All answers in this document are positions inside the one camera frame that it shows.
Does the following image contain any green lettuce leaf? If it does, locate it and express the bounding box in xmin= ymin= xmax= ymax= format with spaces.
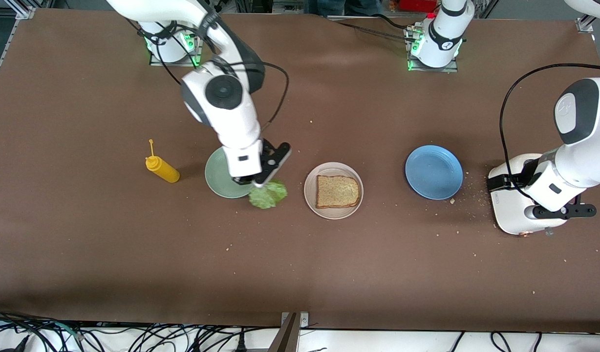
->
xmin=248 ymin=179 xmax=288 ymax=210

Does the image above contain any toasted brown bread slice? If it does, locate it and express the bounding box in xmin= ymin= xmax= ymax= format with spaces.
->
xmin=316 ymin=175 xmax=360 ymax=209

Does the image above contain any yellow mustard squeeze bottle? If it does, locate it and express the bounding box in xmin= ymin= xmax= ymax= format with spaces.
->
xmin=145 ymin=139 xmax=180 ymax=184

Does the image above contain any pale green plate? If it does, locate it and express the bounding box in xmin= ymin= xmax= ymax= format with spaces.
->
xmin=205 ymin=147 xmax=256 ymax=199

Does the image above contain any beige plate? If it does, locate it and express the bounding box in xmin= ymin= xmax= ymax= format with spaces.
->
xmin=303 ymin=162 xmax=364 ymax=220

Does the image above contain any blue plate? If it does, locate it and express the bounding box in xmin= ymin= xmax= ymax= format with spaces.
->
xmin=405 ymin=145 xmax=464 ymax=200

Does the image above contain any white two-slot toaster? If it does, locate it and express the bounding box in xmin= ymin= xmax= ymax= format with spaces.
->
xmin=488 ymin=153 xmax=570 ymax=238

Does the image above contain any metal equipment rack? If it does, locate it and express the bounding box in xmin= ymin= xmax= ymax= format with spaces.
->
xmin=234 ymin=0 xmax=308 ymax=15

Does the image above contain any dark metal bar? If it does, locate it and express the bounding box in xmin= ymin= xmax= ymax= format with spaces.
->
xmin=268 ymin=313 xmax=299 ymax=352

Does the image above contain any person in blue jeans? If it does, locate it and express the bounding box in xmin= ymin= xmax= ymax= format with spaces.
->
xmin=305 ymin=0 xmax=384 ymax=15

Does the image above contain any red box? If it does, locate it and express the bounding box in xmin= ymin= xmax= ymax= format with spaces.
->
xmin=398 ymin=0 xmax=440 ymax=13

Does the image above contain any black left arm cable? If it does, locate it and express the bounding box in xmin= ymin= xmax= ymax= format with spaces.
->
xmin=499 ymin=63 xmax=600 ymax=198

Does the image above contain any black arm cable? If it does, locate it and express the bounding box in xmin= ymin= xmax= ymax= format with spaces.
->
xmin=129 ymin=20 xmax=289 ymax=135
xmin=499 ymin=63 xmax=600 ymax=198

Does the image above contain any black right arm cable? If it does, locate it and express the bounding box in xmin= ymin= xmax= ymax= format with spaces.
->
xmin=129 ymin=20 xmax=289 ymax=135

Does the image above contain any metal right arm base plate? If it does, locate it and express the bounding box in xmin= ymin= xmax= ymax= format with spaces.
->
xmin=150 ymin=34 xmax=203 ymax=67

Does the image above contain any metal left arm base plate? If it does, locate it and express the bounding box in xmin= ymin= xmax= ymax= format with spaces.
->
xmin=406 ymin=27 xmax=459 ymax=73

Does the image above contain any silver metal table bracket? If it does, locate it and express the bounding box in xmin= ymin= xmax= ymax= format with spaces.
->
xmin=280 ymin=311 xmax=309 ymax=329

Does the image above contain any black base power cable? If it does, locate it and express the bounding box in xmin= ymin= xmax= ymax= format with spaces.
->
xmin=329 ymin=19 xmax=413 ymax=41

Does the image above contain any aluminium frame profile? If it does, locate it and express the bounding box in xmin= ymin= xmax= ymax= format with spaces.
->
xmin=0 ymin=0 xmax=37 ymax=93
xmin=576 ymin=12 xmax=599 ymax=34

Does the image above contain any black floor cable tangle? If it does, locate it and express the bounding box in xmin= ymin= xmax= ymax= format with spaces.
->
xmin=0 ymin=307 xmax=281 ymax=352

